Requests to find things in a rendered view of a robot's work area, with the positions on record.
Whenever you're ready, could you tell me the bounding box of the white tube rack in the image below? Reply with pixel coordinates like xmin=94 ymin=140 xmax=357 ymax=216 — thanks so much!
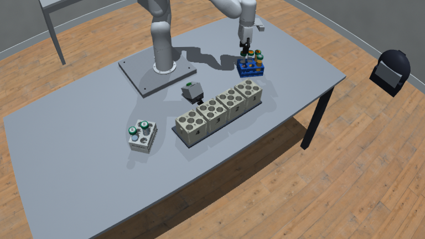
xmin=129 ymin=120 xmax=157 ymax=154

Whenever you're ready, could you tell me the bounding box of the blue tube rack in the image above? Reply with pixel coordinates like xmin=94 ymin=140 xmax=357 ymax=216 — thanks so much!
xmin=237 ymin=58 xmax=265 ymax=78

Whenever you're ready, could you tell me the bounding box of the green-capped sample tube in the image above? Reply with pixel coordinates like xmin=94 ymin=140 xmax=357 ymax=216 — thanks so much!
xmin=240 ymin=51 xmax=247 ymax=63

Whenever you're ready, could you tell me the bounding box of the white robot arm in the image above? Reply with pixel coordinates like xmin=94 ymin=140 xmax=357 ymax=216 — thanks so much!
xmin=148 ymin=0 xmax=265 ymax=75

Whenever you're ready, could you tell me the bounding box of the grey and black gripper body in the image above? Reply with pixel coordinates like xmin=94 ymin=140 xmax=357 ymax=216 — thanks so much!
xmin=238 ymin=23 xmax=253 ymax=44

